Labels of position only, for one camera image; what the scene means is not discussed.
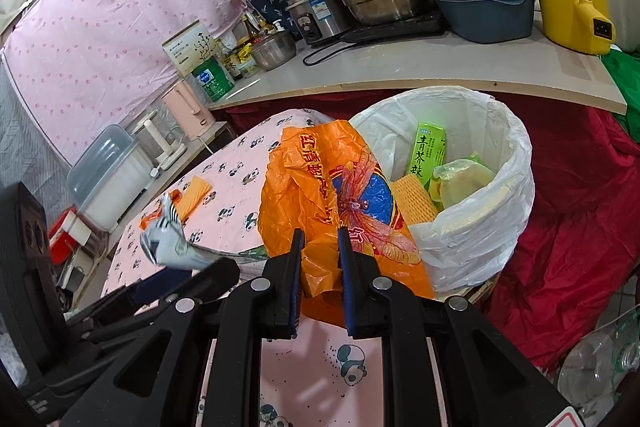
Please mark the clear plastic bottle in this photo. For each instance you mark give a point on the clear plastic bottle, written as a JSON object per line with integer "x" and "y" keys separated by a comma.
{"x": 590, "y": 367}

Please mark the steel bowl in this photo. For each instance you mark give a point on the steel bowl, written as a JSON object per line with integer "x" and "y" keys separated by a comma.
{"x": 272, "y": 52}

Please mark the waste bin with white liner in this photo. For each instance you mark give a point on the waste bin with white liner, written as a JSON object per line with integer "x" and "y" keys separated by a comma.
{"x": 490, "y": 147}

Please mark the black induction cooktop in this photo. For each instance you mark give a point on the black induction cooktop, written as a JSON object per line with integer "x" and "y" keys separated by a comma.
{"x": 395, "y": 31}

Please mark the plastic container clear lid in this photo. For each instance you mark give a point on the plastic container clear lid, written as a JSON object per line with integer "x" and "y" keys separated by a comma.
{"x": 105, "y": 177}

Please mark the small green box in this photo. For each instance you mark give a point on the small green box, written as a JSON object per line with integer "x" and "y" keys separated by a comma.
{"x": 427, "y": 157}

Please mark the pink dotted curtain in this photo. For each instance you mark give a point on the pink dotted curtain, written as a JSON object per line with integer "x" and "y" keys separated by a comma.
{"x": 110, "y": 32}

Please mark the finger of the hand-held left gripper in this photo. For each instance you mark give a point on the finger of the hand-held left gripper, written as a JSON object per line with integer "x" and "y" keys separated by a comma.
{"x": 210, "y": 277}

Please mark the pink electric kettle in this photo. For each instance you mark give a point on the pink electric kettle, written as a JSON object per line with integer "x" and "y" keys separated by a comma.
{"x": 190, "y": 112}

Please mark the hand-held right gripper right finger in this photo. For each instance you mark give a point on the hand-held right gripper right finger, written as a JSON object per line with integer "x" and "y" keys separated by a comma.
{"x": 343, "y": 287}

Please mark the orange printed plastic bag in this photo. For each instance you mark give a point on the orange printed plastic bag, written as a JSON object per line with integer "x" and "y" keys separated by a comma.
{"x": 350, "y": 207}

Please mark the blue basin yellow rim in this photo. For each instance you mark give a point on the blue basin yellow rim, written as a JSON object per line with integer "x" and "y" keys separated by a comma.
{"x": 485, "y": 19}

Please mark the red white box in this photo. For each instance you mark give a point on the red white box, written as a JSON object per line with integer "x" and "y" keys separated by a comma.
{"x": 62, "y": 247}

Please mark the glass kettle white base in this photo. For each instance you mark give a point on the glass kettle white base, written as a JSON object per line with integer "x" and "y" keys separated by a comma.
{"x": 155, "y": 142}

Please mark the yellow electric pot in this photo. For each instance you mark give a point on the yellow electric pot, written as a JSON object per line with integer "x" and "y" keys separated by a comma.
{"x": 565, "y": 17}

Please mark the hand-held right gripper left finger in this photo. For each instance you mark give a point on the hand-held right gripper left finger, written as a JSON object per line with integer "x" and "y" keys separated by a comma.
{"x": 298, "y": 287}

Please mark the white box floral print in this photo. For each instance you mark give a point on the white box floral print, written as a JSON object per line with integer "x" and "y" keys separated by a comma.
{"x": 187, "y": 47}

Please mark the silver striped wrapper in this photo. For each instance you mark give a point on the silver striped wrapper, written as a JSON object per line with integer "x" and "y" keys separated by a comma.
{"x": 170, "y": 242}

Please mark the green cloth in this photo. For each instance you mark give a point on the green cloth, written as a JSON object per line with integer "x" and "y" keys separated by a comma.
{"x": 627, "y": 82}

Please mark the yellow waffle sponge cloth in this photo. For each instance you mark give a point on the yellow waffle sponge cloth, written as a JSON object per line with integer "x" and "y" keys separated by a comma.
{"x": 415, "y": 202}

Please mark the pink panda tablecloth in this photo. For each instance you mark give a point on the pink panda tablecloth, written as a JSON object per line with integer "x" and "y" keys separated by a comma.
{"x": 230, "y": 187}

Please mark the green tin can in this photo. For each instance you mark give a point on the green tin can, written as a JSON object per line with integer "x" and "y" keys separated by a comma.
{"x": 214, "y": 82}

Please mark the yellow orange flat wrapper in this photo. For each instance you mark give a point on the yellow orange flat wrapper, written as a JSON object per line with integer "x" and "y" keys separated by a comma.
{"x": 192, "y": 197}

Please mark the grey quilted cloth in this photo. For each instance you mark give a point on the grey quilted cloth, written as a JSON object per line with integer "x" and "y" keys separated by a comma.
{"x": 25, "y": 147}

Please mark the small steel rice cooker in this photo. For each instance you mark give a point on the small steel rice cooker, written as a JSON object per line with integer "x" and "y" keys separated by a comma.
{"x": 320, "y": 17}

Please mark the cluster of condiment bottles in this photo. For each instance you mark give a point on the cluster of condiment bottles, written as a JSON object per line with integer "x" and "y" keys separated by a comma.
{"x": 240, "y": 57}

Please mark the red cloth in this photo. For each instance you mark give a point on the red cloth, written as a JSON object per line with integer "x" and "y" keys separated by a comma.
{"x": 565, "y": 207}

